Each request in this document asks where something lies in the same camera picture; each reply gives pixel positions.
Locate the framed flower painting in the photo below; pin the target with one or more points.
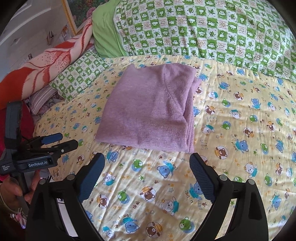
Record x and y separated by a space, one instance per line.
78 11

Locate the red white patterned blanket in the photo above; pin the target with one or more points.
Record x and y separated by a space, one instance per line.
42 69

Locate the person's left hand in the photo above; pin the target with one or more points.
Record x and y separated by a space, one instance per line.
10 191

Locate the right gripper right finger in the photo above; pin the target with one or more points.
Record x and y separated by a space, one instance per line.
248 220

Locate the purple knit sweater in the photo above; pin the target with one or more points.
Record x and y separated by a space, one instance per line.
151 108

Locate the green checkered frog quilt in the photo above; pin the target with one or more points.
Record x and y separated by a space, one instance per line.
248 34

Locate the striped purple cloth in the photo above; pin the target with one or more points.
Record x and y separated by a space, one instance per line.
42 100

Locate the green checkered pillow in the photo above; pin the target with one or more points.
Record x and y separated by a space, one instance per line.
79 75

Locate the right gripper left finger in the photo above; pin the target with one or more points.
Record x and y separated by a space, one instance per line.
45 221

